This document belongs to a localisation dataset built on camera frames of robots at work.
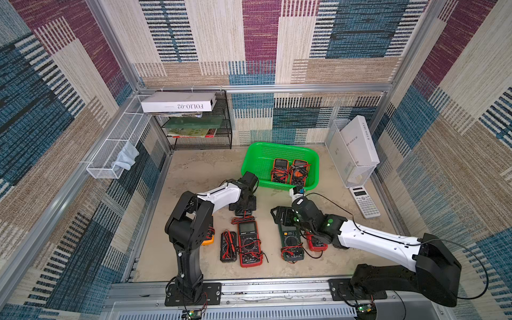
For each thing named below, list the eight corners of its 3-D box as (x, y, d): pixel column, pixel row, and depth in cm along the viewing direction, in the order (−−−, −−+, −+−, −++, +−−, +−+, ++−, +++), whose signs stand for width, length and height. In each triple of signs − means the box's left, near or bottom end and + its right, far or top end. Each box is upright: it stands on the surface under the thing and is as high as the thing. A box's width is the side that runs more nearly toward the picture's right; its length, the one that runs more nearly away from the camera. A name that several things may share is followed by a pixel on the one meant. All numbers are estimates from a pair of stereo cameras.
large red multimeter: (240, 268, 80) (239, 266, 78) (236, 224, 91) (235, 222, 89) (264, 263, 80) (264, 262, 79) (257, 221, 92) (257, 218, 90)
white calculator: (366, 219, 94) (368, 217, 92) (349, 189, 104) (350, 187, 102) (380, 216, 94) (382, 214, 93) (361, 187, 105) (363, 185, 103)
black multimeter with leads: (219, 262, 82) (217, 259, 79) (222, 234, 89) (221, 230, 86) (236, 262, 82) (235, 259, 79) (237, 234, 89) (237, 230, 86)
